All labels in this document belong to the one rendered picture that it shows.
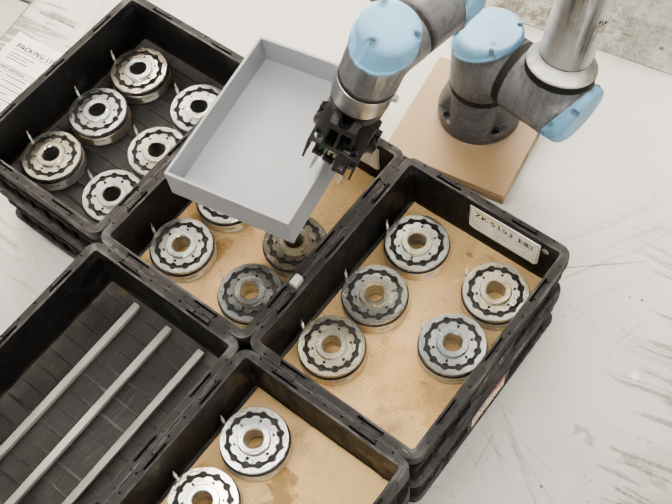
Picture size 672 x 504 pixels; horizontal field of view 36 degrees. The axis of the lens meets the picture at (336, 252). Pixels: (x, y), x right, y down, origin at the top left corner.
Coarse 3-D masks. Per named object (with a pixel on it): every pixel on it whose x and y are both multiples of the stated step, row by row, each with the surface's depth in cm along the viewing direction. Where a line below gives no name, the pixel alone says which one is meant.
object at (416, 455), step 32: (416, 160) 163; (384, 192) 160; (352, 224) 158; (512, 224) 156; (320, 256) 155; (544, 288) 150; (512, 320) 148; (256, 352) 149; (352, 416) 143; (448, 416) 142; (416, 448) 140
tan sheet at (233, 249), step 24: (336, 192) 173; (360, 192) 172; (192, 216) 172; (312, 216) 171; (336, 216) 170; (216, 240) 170; (240, 240) 169; (216, 264) 167; (240, 264) 167; (264, 264) 167; (192, 288) 166; (216, 288) 165
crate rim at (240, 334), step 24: (384, 144) 164; (384, 168) 162; (144, 192) 163; (120, 216) 161; (144, 264) 157; (312, 264) 155; (168, 288) 155; (288, 288) 153; (216, 312) 152; (264, 312) 152; (240, 336) 150
